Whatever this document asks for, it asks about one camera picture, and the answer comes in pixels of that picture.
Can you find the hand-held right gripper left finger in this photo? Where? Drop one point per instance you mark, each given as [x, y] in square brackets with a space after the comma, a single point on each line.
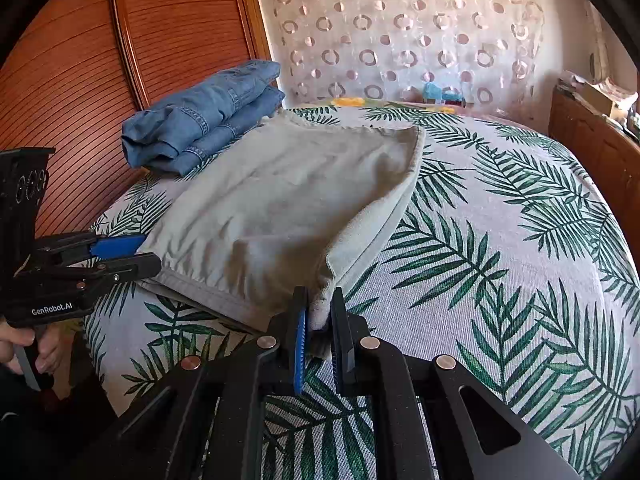
[300, 350]

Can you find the folded blue jeans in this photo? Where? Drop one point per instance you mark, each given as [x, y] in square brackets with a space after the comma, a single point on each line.
[200, 115]

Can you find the grey pants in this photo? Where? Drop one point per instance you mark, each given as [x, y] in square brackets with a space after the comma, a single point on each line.
[280, 200]

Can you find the person's dark clothing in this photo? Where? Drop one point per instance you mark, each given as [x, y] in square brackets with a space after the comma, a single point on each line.
[50, 435]

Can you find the small cardboard box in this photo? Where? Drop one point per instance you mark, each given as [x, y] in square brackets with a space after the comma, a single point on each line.
[457, 100]

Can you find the wooden cabinet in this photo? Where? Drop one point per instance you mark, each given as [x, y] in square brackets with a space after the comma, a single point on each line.
[585, 145]

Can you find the person's left hand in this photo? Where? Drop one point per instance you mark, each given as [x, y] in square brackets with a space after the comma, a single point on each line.
[52, 355]

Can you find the blue plastic bag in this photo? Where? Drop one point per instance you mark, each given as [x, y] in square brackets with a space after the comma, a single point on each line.
[432, 91]

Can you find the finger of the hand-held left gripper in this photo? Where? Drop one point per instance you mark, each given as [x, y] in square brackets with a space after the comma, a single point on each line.
[135, 266]
[117, 246]

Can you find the patterned window drape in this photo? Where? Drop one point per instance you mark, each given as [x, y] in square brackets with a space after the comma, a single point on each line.
[600, 50]

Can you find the pile of newspapers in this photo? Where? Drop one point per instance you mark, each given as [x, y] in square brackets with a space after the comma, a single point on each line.
[617, 86]

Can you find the circle pattern sheer curtain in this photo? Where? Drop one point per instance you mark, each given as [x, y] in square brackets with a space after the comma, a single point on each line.
[400, 35]

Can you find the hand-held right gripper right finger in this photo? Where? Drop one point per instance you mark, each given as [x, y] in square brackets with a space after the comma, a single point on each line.
[337, 360]

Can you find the wooden slatted wardrobe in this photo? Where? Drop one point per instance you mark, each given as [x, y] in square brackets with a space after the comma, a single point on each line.
[175, 35]

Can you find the leaf print bed sheet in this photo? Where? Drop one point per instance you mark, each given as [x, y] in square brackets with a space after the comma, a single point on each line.
[475, 260]

